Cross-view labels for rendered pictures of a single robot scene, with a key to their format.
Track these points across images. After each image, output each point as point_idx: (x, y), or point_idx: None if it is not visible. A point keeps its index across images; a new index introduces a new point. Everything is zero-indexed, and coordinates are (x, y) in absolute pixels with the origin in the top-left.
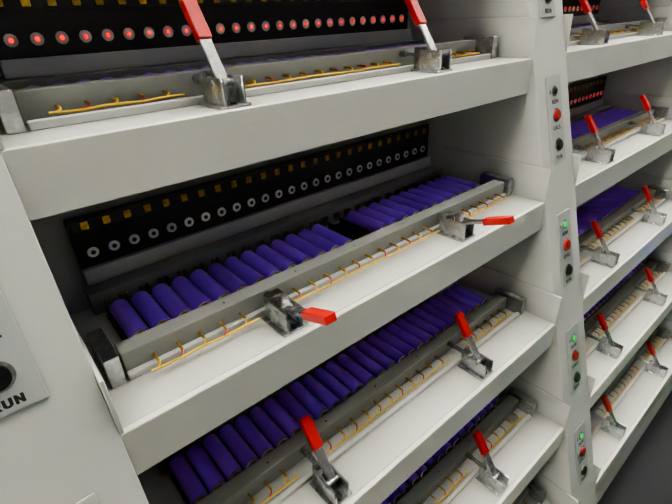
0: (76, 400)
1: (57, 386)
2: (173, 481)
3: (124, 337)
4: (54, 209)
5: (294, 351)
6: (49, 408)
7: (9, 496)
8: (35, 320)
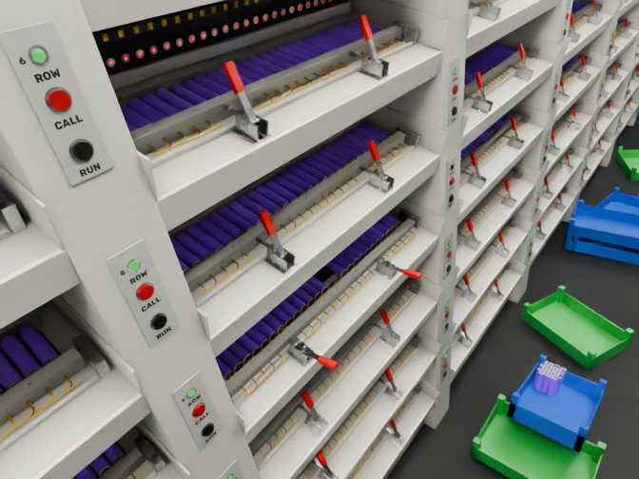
0: (230, 427)
1: (224, 424)
2: None
3: None
4: (221, 351)
5: (309, 372)
6: (222, 433)
7: (209, 469)
8: (219, 401)
